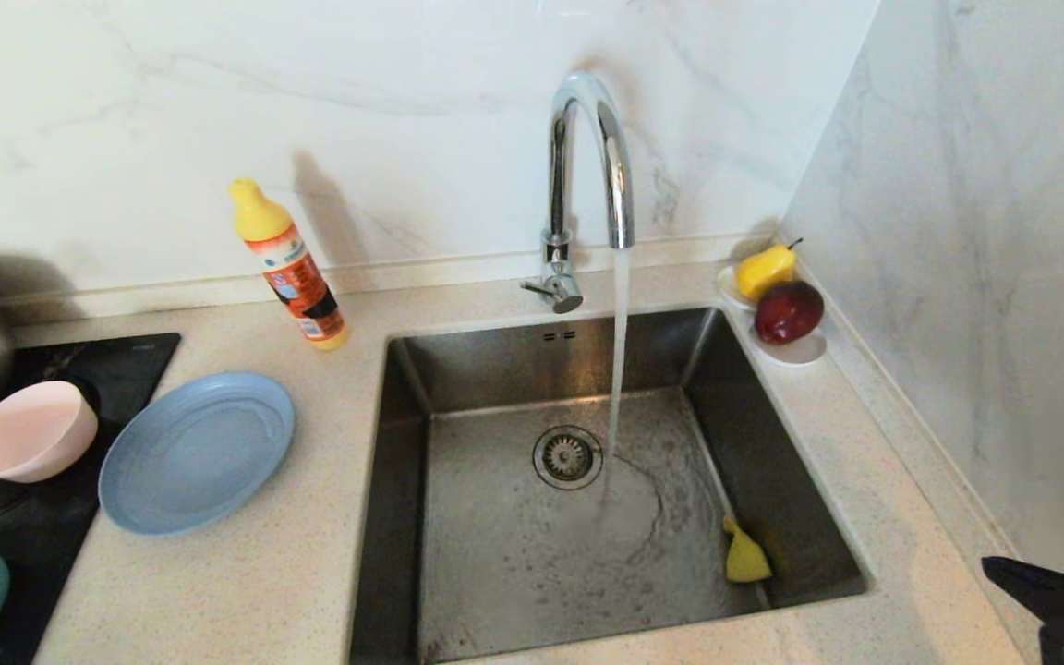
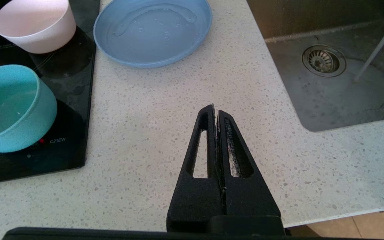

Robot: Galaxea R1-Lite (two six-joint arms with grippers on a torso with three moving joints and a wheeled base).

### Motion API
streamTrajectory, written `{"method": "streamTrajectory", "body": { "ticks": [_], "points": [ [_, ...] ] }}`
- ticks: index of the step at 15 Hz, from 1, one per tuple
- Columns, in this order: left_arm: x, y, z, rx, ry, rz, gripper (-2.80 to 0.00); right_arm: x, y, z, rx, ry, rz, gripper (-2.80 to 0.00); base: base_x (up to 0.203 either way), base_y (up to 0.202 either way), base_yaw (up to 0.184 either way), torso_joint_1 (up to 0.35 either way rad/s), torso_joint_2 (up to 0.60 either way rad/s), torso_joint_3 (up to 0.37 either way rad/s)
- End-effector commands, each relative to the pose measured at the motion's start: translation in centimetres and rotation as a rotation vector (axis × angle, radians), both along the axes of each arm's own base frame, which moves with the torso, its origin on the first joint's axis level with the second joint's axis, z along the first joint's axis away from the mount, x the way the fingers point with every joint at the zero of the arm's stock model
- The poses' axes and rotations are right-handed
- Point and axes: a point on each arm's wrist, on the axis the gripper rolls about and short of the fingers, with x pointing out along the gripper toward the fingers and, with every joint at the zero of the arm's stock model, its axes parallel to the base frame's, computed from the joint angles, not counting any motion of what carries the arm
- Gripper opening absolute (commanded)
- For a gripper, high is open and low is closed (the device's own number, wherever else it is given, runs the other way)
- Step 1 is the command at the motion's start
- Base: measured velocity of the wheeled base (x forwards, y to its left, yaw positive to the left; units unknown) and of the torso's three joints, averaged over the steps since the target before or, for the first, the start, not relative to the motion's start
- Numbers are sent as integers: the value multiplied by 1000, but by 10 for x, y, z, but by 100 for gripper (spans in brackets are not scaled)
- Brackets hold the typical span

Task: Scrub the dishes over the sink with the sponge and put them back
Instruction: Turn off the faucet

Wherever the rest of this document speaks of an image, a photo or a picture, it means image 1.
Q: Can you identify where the stainless steel sink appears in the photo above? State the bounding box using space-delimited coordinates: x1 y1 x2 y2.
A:
347 306 872 664

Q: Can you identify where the black induction cooktop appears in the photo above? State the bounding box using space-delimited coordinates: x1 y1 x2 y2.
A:
0 332 182 665

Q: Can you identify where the large blue-grey plate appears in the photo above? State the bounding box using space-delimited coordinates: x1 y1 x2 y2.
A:
98 371 296 537

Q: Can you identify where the yellow pear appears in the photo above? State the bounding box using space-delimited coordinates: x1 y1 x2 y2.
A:
736 237 804 302

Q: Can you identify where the pink plastic bowl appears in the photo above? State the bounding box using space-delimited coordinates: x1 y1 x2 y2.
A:
0 381 100 485

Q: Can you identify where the dark red apple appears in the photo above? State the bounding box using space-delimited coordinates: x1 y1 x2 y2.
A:
754 280 827 346

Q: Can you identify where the yellow sponge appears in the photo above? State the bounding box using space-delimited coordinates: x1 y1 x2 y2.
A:
721 514 774 586

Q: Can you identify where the metal drain strainer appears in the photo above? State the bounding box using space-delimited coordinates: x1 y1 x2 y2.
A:
532 425 604 491

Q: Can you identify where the yellow capped dish soap bottle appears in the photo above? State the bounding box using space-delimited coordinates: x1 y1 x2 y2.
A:
228 177 349 352

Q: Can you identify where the chrome gooseneck faucet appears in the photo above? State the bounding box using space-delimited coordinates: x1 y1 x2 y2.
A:
520 71 636 315

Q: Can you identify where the white fruit dish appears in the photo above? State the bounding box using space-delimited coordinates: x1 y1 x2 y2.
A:
715 265 829 368

